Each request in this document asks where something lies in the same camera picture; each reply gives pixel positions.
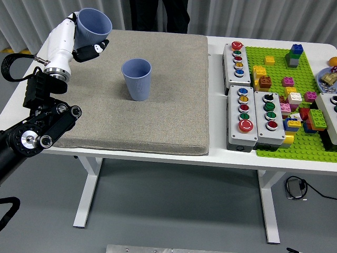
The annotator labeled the magenta toy brick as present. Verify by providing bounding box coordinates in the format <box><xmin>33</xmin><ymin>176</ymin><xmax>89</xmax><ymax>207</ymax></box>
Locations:
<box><xmin>303</xmin><ymin>91</ymin><xmax>318</xmax><ymax>103</ymax></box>

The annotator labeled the person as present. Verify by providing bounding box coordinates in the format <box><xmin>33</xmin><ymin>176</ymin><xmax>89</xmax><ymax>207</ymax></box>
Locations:
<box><xmin>128</xmin><ymin>0</ymin><xmax>191</xmax><ymax>34</ymax></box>

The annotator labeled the five-button grey control box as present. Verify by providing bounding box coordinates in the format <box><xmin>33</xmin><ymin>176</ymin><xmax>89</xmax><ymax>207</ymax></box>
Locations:
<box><xmin>222</xmin><ymin>41</ymin><xmax>252</xmax><ymax>95</ymax></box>

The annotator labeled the black floor cable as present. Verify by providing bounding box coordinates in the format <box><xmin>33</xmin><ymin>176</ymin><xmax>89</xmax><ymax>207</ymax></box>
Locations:
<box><xmin>284</xmin><ymin>176</ymin><xmax>337</xmax><ymax>201</ymax></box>

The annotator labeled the blue ribbed plastic cup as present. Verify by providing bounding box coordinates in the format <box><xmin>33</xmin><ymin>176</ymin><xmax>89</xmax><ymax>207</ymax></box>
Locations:
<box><xmin>121</xmin><ymin>58</ymin><xmax>152</xmax><ymax>102</ymax></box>
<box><xmin>76</xmin><ymin>7</ymin><xmax>113</xmax><ymax>50</ymax></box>

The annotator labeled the light pink toy brick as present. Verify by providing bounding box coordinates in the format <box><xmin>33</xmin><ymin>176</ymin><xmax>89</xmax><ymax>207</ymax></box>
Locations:
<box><xmin>279</xmin><ymin>102</ymin><xmax>292</xmax><ymax>116</ymax></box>

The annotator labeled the white control box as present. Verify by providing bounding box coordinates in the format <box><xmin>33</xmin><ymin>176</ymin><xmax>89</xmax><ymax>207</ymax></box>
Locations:
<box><xmin>314</xmin><ymin>92</ymin><xmax>337</xmax><ymax>145</ymax></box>

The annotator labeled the red toy brick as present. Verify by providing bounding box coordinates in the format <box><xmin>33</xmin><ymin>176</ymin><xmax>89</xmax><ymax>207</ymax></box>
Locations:
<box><xmin>298</xmin><ymin>107</ymin><xmax>312</xmax><ymax>121</ymax></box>

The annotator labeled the blue plate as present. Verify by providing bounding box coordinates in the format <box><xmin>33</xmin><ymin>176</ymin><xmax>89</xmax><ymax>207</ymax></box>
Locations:
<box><xmin>317</xmin><ymin>67</ymin><xmax>337</xmax><ymax>93</ymax></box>

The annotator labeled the grey box black selector switch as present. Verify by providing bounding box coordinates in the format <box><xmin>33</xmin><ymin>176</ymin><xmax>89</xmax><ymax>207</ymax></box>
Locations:
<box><xmin>254</xmin><ymin>91</ymin><xmax>286</xmax><ymax>151</ymax></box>

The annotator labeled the brown toy brick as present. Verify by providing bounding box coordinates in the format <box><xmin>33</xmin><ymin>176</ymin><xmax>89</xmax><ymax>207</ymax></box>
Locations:
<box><xmin>258</xmin><ymin>75</ymin><xmax>273</xmax><ymax>90</ymax></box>

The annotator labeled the grey power adapter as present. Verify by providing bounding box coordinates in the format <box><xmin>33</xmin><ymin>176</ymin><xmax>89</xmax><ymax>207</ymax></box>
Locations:
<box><xmin>285</xmin><ymin>178</ymin><xmax>308</xmax><ymax>200</ymax></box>

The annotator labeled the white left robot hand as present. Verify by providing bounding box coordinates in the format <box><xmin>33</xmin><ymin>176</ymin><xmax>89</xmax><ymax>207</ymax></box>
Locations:
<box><xmin>44</xmin><ymin>11</ymin><xmax>110</xmax><ymax>74</ymax></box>

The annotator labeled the grey-brown fabric mat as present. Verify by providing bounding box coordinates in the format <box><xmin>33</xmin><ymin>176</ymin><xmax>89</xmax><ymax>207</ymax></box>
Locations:
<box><xmin>51</xmin><ymin>28</ymin><xmax>210</xmax><ymax>156</ymax></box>

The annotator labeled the large yellow toy brick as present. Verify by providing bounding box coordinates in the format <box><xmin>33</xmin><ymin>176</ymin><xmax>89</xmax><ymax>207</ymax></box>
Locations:
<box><xmin>252</xmin><ymin>65</ymin><xmax>267</xmax><ymax>81</ymax></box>

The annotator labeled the white pleated curtain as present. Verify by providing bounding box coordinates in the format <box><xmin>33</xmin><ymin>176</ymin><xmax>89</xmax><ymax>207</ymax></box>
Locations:
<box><xmin>0</xmin><ymin>0</ymin><xmax>337</xmax><ymax>56</ymax></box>

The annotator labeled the light green toy brick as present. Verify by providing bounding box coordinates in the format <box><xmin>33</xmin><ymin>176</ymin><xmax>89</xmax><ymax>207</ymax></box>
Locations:
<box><xmin>307</xmin><ymin>108</ymin><xmax>328</xmax><ymax>131</ymax></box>

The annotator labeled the gold toy figure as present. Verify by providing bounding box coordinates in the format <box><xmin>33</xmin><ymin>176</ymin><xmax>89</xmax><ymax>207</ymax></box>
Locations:
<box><xmin>322</xmin><ymin>72</ymin><xmax>337</xmax><ymax>85</ymax></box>

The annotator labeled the yellow black floor tape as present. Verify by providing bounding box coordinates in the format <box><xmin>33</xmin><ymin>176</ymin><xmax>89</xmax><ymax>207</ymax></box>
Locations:
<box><xmin>0</xmin><ymin>48</ymin><xmax>34</xmax><ymax>55</ymax></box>

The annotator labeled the white toy brick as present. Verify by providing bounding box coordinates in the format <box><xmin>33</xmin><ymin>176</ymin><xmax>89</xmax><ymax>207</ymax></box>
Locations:
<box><xmin>286</xmin><ymin>92</ymin><xmax>303</xmax><ymax>105</ymax></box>

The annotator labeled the green studded baseplate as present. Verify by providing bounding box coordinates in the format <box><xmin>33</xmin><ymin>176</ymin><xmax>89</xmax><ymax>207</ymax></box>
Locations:
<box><xmin>244</xmin><ymin>46</ymin><xmax>337</xmax><ymax>163</ymax></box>

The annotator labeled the white table leg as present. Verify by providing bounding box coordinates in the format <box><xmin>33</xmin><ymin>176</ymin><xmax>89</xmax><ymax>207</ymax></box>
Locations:
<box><xmin>257</xmin><ymin>170</ymin><xmax>286</xmax><ymax>245</ymax></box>
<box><xmin>73</xmin><ymin>157</ymin><xmax>103</xmax><ymax>229</ymax></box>

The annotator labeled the grey toy brick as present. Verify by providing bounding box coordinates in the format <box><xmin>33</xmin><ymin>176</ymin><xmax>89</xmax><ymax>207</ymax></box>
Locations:
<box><xmin>285</xmin><ymin>54</ymin><xmax>300</xmax><ymax>69</ymax></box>

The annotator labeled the grey box large red button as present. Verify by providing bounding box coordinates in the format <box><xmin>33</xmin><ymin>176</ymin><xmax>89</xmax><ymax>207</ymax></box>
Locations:
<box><xmin>226</xmin><ymin>84</ymin><xmax>259</xmax><ymax>153</ymax></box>

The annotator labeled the blue and yellow brick stack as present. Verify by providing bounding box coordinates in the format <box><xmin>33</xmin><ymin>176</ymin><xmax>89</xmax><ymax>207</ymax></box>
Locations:
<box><xmin>283</xmin><ymin>117</ymin><xmax>302</xmax><ymax>132</ymax></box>

